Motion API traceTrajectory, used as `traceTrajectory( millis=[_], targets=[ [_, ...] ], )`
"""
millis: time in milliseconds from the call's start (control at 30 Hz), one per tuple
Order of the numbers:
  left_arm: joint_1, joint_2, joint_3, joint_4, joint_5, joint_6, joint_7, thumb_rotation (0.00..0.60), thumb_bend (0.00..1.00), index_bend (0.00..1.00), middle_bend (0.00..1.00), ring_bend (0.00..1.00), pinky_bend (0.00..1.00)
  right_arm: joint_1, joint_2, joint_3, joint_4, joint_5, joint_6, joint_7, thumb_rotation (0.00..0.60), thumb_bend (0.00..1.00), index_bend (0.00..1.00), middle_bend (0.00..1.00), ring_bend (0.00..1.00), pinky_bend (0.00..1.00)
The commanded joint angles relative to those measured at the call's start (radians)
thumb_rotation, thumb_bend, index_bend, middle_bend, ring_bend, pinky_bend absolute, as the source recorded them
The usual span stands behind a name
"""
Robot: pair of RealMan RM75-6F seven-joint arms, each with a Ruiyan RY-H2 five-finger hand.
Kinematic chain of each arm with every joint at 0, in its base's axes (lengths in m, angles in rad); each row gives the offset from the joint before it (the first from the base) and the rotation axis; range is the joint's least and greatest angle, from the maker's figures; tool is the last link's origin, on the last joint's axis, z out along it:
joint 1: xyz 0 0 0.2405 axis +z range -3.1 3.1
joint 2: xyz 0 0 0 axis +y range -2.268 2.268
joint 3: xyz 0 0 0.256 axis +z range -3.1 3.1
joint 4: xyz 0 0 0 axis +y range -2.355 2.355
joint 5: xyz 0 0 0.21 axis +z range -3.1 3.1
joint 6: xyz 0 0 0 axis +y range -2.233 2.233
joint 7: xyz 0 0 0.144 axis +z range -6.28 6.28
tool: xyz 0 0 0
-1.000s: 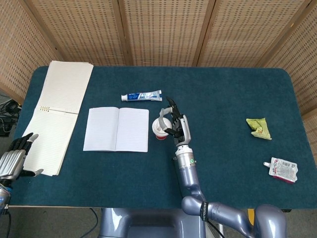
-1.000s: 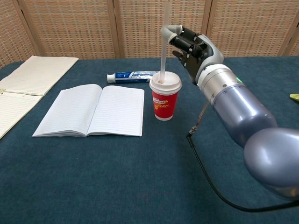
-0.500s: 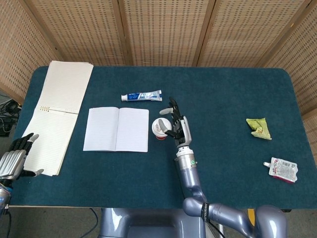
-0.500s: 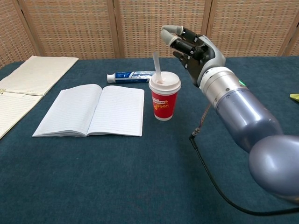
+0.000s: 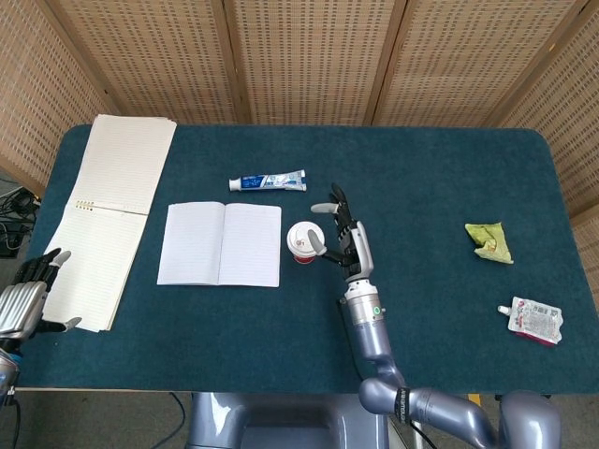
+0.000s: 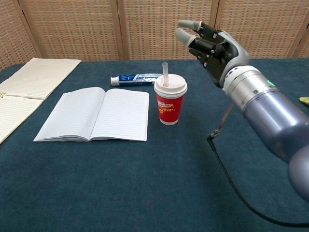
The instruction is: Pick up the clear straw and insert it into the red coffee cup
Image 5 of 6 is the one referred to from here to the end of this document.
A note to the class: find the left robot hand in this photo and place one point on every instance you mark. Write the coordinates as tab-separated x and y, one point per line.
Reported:
21	299

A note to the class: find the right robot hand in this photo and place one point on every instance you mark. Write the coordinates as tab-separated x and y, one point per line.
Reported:
360	248

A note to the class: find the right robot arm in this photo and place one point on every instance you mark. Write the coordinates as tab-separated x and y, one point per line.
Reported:
369	337

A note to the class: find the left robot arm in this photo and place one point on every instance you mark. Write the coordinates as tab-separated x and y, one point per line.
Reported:
5	365

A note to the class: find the red paper cup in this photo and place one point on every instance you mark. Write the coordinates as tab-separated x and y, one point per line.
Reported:
304	261

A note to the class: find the white plastic cup lid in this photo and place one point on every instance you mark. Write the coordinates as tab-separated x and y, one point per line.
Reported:
297	238

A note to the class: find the teal felt table mat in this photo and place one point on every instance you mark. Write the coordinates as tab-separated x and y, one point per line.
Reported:
421	187

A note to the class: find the blue white toothpaste tube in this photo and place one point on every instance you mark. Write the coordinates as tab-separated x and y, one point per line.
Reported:
267	180

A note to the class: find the crumpled green wrapper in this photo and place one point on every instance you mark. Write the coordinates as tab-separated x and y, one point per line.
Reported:
491	241

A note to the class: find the white lined open notebook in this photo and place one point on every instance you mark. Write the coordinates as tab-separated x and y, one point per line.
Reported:
196	243

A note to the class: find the cream lined open notepad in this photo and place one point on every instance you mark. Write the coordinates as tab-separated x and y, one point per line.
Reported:
121	163

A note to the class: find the white spouted drink pouch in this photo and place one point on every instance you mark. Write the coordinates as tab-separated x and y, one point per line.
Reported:
536	320

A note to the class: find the blue grey robot torso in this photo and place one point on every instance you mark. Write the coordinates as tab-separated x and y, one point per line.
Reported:
281	421

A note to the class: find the woven folding screen panel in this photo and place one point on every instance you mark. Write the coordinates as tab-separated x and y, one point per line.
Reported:
309	61
154	61
28	93
575	140
468	61

